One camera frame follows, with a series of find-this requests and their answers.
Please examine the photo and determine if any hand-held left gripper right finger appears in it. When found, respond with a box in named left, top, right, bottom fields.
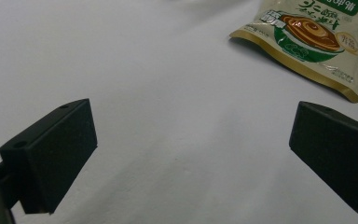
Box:
left=288, top=100, right=358, bottom=217

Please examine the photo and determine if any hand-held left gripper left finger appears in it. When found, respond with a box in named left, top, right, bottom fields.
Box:
left=0, top=98, right=99, bottom=215

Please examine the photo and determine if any cream and green food packet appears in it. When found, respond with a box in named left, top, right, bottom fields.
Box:
left=228, top=0, right=358, bottom=104

